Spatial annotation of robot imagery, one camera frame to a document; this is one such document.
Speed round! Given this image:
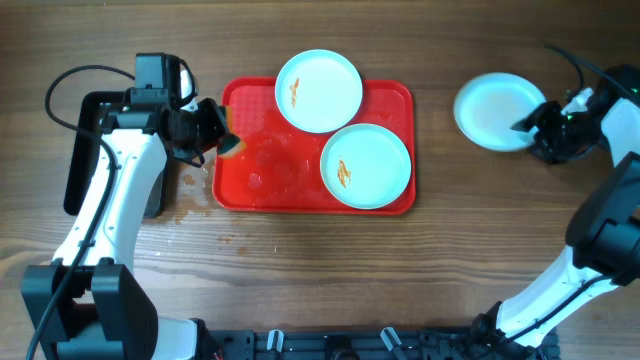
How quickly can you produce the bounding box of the green orange sponge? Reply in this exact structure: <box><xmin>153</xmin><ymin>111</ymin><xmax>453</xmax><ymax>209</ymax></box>
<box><xmin>216</xmin><ymin>106</ymin><xmax>246</xmax><ymax>158</ymax></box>

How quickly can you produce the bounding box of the white plate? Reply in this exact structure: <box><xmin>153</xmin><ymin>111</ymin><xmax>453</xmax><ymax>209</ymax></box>
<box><xmin>453</xmin><ymin>72</ymin><xmax>546</xmax><ymax>152</ymax></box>
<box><xmin>320</xmin><ymin>123</ymin><xmax>412</xmax><ymax>210</ymax></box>
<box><xmin>274</xmin><ymin>49</ymin><xmax>364</xmax><ymax>134</ymax></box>

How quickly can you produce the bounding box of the white plate top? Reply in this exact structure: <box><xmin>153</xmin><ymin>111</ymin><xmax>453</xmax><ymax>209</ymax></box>
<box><xmin>274</xmin><ymin>49</ymin><xmax>364</xmax><ymax>134</ymax></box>

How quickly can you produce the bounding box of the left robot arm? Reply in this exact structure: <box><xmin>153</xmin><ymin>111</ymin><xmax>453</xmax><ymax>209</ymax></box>
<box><xmin>21</xmin><ymin>53</ymin><xmax>243</xmax><ymax>359</ymax></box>

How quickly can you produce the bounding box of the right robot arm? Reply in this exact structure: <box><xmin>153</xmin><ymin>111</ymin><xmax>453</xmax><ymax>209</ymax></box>
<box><xmin>467</xmin><ymin>65</ymin><xmax>639</xmax><ymax>359</ymax></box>

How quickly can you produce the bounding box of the red plastic tray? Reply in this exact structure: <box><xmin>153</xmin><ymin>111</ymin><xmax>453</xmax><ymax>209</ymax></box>
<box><xmin>212</xmin><ymin>77</ymin><xmax>416</xmax><ymax>216</ymax></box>

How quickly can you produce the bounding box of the black rectangular tray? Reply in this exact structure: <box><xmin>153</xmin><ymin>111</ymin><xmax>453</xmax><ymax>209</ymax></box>
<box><xmin>63</xmin><ymin>91</ymin><xmax>168</xmax><ymax>219</ymax></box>

